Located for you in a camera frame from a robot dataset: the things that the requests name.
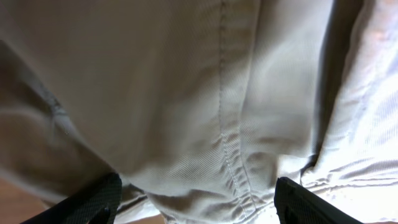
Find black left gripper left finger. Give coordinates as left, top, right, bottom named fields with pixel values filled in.
left=21, top=173, right=122, bottom=224

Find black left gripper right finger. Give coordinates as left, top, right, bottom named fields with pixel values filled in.
left=274, top=177, right=362, bottom=224

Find beige shorts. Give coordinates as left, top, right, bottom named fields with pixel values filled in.
left=1, top=0, right=397, bottom=223

